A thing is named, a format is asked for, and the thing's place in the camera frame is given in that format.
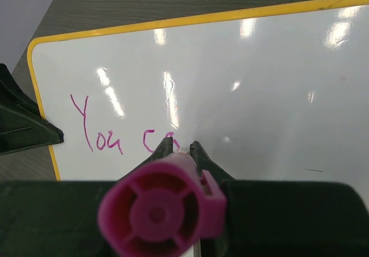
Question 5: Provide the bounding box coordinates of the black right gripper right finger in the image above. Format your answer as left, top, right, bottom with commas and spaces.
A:
190, 141, 368, 256

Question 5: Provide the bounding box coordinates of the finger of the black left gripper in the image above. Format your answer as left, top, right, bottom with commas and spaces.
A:
0, 63, 64, 155

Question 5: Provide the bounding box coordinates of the orange-framed whiteboard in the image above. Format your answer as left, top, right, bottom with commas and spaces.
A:
27, 0, 368, 201

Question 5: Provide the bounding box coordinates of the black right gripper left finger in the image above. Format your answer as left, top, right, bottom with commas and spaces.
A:
0, 134, 174, 257

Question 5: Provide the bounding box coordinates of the pink-capped whiteboard marker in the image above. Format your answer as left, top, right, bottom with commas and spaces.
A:
97, 153, 227, 256

